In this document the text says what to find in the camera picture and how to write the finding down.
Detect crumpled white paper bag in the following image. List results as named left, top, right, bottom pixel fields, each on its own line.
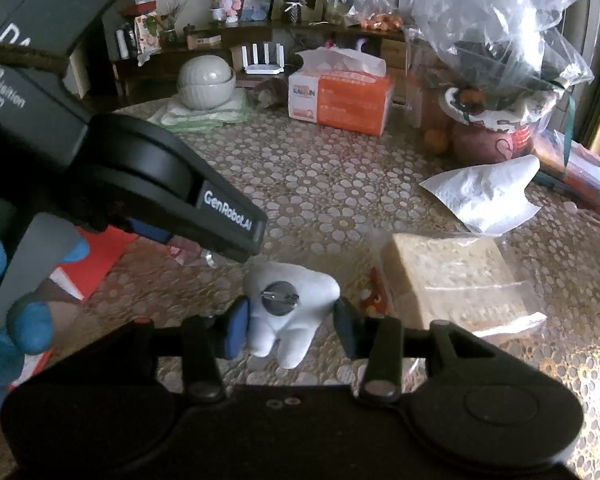
left=418, top=153, right=542, bottom=237

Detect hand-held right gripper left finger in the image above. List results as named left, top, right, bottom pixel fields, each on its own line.
left=80, top=296, right=252, bottom=405

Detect floral gift bag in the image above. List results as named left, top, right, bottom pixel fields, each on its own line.
left=133, top=9, right=164, bottom=67

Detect stacked white bowls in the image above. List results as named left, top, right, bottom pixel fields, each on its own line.
left=176, top=54, right=237, bottom=110

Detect orange tissue box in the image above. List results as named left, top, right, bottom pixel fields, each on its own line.
left=286, top=47, right=397, bottom=138

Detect dark wooden sideboard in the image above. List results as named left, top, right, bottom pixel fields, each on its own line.
left=111, top=20, right=417, bottom=107

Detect brown pot with patterned cloth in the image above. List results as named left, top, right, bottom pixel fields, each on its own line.
left=439, top=85, right=562, bottom=164

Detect bag of oranges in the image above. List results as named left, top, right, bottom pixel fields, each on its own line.
left=359, top=11, right=404, bottom=32

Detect large clear plastic bag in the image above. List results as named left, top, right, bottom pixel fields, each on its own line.
left=386, top=0, right=595, bottom=107

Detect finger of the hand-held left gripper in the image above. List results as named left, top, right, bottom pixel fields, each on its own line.
left=124, top=216, right=176, bottom=247

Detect orange fruit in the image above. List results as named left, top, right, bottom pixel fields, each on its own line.
left=424, top=129, right=452, bottom=154

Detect stack of colourful packets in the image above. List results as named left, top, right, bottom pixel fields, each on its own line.
left=531, top=129, right=600, bottom=222

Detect small grey figure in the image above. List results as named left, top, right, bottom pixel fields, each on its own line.
left=251, top=79, right=289, bottom=111

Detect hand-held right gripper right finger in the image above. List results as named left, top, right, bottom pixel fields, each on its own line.
left=332, top=296, right=503, bottom=407

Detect blue photo card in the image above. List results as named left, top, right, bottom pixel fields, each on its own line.
left=241, top=0, right=274, bottom=22

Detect small orange toy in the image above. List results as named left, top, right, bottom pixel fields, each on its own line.
left=361, top=266, right=394, bottom=319

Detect person's left hand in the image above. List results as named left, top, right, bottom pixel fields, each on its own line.
left=0, top=220, right=91, bottom=413

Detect white router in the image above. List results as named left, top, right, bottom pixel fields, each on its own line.
left=240, top=42, right=288, bottom=77

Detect green ribbon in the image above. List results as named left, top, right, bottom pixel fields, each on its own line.
left=561, top=91, right=579, bottom=162

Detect folded green cloth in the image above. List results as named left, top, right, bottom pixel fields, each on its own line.
left=146, top=90, right=254, bottom=134

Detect white tooth plush toy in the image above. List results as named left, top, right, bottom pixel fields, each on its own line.
left=242, top=261, right=342, bottom=369

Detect bagged sliced bread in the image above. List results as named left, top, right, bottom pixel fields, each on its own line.
left=371, top=231, right=549, bottom=344

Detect green picture frame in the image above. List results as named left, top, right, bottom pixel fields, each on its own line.
left=271, top=0, right=329, bottom=24

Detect red cardboard shoebox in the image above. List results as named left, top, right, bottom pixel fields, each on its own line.
left=7, top=225, right=141, bottom=393

